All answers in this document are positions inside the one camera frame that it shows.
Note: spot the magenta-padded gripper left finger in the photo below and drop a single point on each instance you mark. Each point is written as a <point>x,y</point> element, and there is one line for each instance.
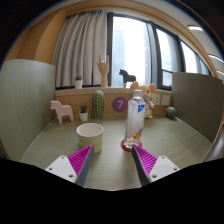
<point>63,168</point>

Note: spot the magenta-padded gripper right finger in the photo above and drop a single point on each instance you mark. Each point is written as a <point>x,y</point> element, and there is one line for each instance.
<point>162,168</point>

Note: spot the clear plastic water bottle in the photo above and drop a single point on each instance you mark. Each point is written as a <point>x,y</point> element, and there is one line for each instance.
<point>135,116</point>

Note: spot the cream white cup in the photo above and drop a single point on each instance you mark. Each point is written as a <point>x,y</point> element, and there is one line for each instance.
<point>90,136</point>

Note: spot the flat round red coaster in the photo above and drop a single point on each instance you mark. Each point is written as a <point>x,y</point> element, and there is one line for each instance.
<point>125,146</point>

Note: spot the round green cactus ornament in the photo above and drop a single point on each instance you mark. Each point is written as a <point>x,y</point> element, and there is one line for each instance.
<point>171,113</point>

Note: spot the small plant in white pot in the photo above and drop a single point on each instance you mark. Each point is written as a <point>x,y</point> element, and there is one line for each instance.
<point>83,116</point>
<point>78,84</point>

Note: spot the pink horse figure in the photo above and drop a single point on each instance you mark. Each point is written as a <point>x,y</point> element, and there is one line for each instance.
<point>61,111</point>

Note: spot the plush mouse toy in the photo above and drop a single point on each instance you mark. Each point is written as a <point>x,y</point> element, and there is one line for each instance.
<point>149,100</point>

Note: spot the tall green cactus ornament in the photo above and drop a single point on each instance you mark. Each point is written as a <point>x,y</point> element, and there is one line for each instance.
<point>98,105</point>

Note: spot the grey-green desk partition panel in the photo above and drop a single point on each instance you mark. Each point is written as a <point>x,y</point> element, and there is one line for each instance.
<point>23,106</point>
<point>196,103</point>

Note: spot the round purple number sign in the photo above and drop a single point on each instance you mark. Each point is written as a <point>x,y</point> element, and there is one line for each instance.
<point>120,104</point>

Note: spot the black horse figure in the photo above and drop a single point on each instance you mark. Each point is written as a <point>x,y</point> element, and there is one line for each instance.
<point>127,77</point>

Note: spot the wooden hand figure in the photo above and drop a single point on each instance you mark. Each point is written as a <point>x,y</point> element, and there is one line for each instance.
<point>103,71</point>

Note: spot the grey window curtain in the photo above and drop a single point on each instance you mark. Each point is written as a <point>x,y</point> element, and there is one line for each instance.
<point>80,50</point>

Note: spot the ceiling lights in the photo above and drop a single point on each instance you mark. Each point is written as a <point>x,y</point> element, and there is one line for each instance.
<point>195,28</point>

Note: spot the white wall socket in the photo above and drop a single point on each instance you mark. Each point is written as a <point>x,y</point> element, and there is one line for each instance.
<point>156,100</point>
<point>165,100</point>

